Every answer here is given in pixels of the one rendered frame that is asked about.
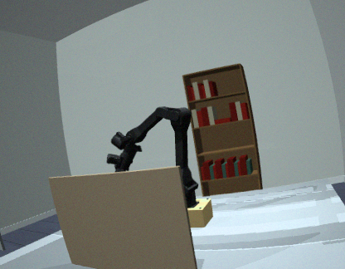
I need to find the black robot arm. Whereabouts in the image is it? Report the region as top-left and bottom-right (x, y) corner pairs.
(106, 106), (200, 208)

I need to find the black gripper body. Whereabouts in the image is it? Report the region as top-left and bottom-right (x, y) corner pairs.
(115, 153), (133, 173)

